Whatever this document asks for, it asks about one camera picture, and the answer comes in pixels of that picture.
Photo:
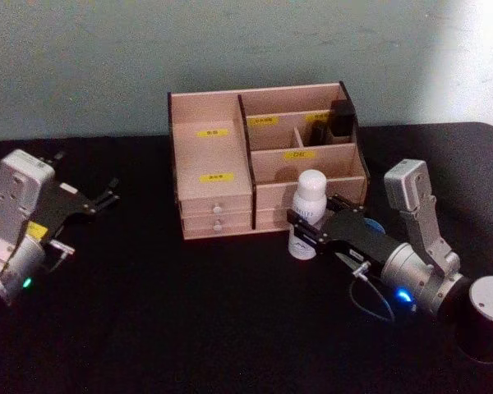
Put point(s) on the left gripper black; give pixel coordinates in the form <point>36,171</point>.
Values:
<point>55,205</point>

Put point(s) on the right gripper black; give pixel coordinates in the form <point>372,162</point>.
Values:
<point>359,238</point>

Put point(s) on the white plastic bottle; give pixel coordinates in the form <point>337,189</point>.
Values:
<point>309,193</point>

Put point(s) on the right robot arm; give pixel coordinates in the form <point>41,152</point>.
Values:
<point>419,262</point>

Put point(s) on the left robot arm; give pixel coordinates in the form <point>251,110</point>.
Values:
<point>14,193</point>

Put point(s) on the yellow paper label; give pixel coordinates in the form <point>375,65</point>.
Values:
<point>317,117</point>
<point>299,155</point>
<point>213,133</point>
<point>216,177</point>
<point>264,120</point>

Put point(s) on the small black block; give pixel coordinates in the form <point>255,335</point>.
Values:
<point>319,133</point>

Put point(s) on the tall black box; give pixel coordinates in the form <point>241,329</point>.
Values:
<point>342,119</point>

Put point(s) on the wooden organizer drawer with knob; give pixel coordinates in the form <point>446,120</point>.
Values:
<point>199,225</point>
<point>197,206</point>

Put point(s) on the wooden desk organizer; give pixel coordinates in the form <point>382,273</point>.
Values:
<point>213,160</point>

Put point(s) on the black table cloth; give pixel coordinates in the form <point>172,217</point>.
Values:
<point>189,320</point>

